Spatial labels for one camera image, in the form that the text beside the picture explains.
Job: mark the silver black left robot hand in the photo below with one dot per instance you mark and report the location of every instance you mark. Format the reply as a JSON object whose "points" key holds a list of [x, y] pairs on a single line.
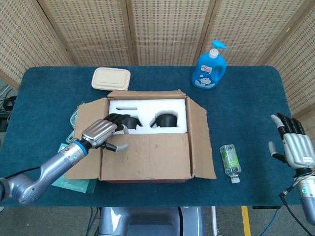
{"points": [[98, 132]]}

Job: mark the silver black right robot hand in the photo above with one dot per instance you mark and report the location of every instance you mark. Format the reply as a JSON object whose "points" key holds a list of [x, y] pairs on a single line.
{"points": [[299, 150]]}

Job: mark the red cardboard box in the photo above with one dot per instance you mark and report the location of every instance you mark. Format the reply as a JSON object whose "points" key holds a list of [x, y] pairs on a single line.
{"points": [[147, 157]]}

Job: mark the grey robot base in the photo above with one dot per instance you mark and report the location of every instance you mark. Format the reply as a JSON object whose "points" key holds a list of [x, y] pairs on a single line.
{"points": [[147, 221]]}

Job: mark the white foam insert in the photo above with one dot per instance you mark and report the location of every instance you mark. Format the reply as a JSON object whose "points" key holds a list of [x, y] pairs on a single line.
{"points": [[147, 105]]}

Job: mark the teal product box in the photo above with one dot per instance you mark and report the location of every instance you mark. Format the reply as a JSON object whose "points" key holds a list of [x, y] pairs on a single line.
{"points": [[78, 185]]}

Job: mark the clear bottle with green label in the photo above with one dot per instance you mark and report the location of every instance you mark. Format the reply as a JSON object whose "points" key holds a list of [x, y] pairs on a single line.
{"points": [[230, 159]]}

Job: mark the blue pump detergent bottle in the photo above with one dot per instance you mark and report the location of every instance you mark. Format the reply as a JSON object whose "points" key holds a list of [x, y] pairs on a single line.
{"points": [[209, 71]]}

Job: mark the clear plastic dustpan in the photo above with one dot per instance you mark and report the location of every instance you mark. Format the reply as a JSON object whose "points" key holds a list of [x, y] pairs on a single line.
{"points": [[74, 118]]}

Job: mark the black cup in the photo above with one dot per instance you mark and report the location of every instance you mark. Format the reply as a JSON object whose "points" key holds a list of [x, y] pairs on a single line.
{"points": [[166, 120], [134, 122]]}

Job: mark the beige lidded food container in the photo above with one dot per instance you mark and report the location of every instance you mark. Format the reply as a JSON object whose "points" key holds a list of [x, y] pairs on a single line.
{"points": [[110, 79]]}

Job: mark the black bar under table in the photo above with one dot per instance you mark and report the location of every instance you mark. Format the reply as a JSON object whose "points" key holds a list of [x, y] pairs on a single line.
{"points": [[267, 207]]}

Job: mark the white table leg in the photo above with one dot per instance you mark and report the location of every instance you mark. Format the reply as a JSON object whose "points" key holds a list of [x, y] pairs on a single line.
{"points": [[213, 221]]}

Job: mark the woven folding screen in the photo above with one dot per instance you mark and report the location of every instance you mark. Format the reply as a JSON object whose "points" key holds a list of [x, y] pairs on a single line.
{"points": [[167, 32]]}

